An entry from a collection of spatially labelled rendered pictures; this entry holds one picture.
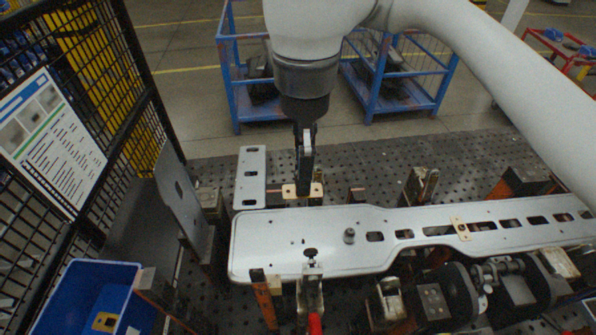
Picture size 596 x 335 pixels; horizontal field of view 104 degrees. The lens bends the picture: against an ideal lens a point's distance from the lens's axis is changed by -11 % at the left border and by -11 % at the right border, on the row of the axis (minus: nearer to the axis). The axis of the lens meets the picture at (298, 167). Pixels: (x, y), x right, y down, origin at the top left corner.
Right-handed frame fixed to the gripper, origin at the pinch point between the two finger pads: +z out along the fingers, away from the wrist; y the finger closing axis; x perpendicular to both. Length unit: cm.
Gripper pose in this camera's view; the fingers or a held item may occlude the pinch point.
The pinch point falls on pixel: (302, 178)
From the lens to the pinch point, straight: 52.9
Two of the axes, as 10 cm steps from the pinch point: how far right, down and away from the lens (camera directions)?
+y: -0.8, -7.2, 6.9
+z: 0.0, 6.9, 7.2
